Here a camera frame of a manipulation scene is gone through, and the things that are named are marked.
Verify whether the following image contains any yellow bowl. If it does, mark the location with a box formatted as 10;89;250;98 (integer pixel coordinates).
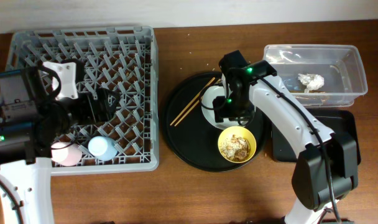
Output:
218;126;257;164

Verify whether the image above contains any pink cup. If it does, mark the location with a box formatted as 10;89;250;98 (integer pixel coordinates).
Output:
51;142;83;166

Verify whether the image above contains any brown Nescafe stick packet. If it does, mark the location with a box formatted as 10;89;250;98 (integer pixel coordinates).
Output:
290;90;330;101

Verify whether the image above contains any clear plastic bin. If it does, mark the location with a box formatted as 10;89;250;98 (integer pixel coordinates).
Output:
263;44;368;108

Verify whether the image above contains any black rectangular tray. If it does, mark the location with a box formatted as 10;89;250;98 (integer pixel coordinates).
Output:
271;108;361;165

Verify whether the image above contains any round black tray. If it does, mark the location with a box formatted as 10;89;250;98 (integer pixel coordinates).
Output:
162;71;270;172

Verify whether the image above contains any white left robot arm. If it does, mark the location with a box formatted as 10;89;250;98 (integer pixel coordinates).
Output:
0;60;120;223

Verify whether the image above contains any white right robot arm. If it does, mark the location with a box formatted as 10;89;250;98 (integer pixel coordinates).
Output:
205;50;360;223

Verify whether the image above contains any blue cup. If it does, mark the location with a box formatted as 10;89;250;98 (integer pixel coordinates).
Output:
88;136;118;161

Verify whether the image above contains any food scraps pile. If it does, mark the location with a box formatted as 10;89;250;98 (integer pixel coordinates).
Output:
219;134;251;162

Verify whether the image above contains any grey dishwasher rack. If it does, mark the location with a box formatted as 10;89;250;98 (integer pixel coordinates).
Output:
6;26;159;176

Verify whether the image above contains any wooden chopstick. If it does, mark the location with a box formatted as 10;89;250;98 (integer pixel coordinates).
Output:
172;78;220;127
170;78;215;126

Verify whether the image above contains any grey plate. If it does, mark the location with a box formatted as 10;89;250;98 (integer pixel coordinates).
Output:
201;86;239;129

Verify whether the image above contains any white tissue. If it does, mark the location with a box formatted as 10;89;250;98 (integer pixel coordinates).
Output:
298;73;325;93

